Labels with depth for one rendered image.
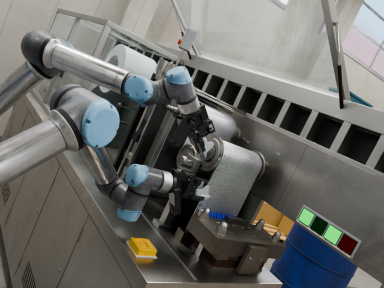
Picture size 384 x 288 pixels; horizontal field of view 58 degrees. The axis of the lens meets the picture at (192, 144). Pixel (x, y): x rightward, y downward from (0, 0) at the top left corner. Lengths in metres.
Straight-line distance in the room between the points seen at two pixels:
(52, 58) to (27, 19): 3.19
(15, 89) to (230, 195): 0.90
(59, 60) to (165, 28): 3.51
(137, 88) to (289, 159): 0.76
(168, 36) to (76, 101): 3.78
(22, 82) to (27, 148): 0.57
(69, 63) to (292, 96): 0.95
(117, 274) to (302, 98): 1.02
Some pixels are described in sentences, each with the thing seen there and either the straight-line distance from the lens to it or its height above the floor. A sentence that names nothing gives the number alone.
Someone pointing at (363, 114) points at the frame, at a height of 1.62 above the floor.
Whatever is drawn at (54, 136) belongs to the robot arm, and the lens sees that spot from 0.86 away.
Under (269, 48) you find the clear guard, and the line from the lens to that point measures 1.66.
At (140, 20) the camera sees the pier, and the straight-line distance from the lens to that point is 4.29.
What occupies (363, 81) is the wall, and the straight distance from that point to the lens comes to 6.76.
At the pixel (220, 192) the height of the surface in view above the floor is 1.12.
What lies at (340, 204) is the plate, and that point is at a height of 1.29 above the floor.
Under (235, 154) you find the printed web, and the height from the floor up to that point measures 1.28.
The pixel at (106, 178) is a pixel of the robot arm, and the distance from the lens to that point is 1.20.
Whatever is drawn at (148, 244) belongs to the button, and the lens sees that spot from 1.19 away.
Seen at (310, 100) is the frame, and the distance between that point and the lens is 1.56.
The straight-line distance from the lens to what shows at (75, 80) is 2.24.
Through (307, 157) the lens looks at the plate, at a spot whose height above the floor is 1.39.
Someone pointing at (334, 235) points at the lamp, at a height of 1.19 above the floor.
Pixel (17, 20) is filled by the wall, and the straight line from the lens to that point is 4.36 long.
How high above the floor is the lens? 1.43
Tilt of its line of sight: 7 degrees down
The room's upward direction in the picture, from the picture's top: 25 degrees clockwise
